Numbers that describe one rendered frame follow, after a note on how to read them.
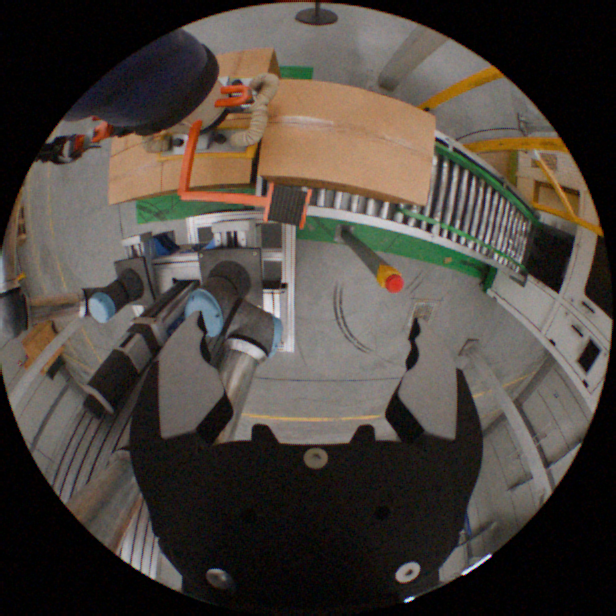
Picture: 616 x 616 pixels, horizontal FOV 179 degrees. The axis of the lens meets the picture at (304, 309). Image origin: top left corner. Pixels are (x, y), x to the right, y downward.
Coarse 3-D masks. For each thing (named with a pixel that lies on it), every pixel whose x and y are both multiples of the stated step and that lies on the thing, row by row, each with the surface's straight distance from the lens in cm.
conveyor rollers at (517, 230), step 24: (432, 168) 134; (456, 168) 146; (336, 192) 109; (432, 192) 131; (480, 192) 162; (384, 216) 116; (408, 216) 125; (456, 216) 146; (504, 216) 188; (504, 240) 193; (504, 264) 200
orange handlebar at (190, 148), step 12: (240, 96) 53; (96, 132) 91; (192, 132) 53; (192, 144) 52; (192, 156) 53; (180, 180) 52; (180, 192) 52; (192, 192) 50; (204, 192) 48; (216, 192) 47; (252, 204) 44; (264, 204) 43
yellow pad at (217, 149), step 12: (216, 132) 64; (228, 132) 62; (180, 144) 67; (216, 144) 62; (228, 144) 61; (168, 156) 72; (180, 156) 69; (204, 156) 64; (216, 156) 62; (228, 156) 60; (240, 156) 59; (252, 156) 58
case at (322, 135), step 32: (288, 96) 79; (320, 96) 79; (352, 96) 81; (384, 96) 85; (288, 128) 73; (320, 128) 73; (352, 128) 75; (384, 128) 78; (416, 128) 85; (288, 160) 69; (320, 160) 69; (352, 160) 71; (384, 160) 74; (416, 160) 80; (352, 192) 99; (384, 192) 73; (416, 192) 78
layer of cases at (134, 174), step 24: (264, 48) 157; (240, 72) 145; (264, 72) 140; (240, 120) 125; (120, 144) 184; (120, 168) 176; (144, 168) 155; (168, 168) 140; (192, 168) 129; (216, 168) 121; (240, 168) 116; (120, 192) 173; (144, 192) 152; (168, 192) 161
